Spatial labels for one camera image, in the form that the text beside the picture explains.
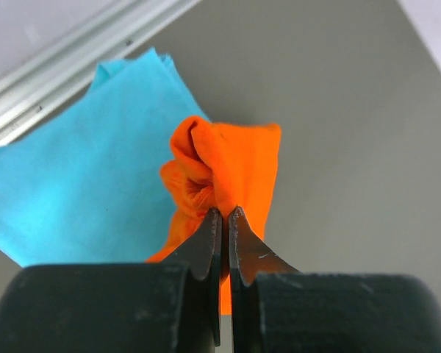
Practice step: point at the orange t-shirt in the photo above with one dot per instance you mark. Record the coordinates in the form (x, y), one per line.
(222, 166)

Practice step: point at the folded light blue t-shirt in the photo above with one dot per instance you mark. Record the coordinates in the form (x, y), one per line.
(85, 187)

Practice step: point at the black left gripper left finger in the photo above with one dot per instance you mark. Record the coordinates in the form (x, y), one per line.
(170, 306)

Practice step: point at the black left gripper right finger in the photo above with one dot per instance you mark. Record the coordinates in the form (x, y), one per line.
(276, 308)

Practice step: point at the aluminium side frame rail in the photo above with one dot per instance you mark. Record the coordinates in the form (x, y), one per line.
(32, 92)

